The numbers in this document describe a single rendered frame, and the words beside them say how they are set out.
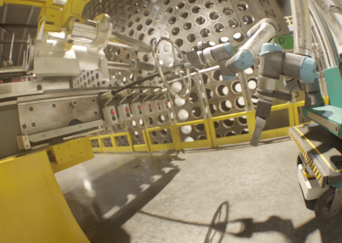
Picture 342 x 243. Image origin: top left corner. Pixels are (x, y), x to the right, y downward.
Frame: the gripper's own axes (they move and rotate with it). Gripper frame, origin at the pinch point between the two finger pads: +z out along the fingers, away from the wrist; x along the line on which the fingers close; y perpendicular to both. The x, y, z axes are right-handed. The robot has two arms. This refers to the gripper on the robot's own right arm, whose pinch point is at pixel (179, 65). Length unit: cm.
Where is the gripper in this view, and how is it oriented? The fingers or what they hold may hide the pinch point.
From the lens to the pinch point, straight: 87.9
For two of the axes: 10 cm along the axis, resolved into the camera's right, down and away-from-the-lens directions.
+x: 5.3, 1.0, 8.4
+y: 0.9, 9.8, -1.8
